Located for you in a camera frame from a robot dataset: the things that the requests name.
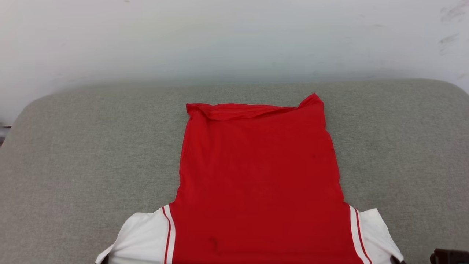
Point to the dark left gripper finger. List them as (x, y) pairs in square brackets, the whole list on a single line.
[(105, 260)]

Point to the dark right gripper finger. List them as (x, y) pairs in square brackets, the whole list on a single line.
[(397, 261)]

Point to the red shirt with white sleeves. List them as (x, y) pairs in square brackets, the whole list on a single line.
[(256, 183)]

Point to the grey fabric sofa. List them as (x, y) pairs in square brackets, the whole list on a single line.
[(91, 154)]

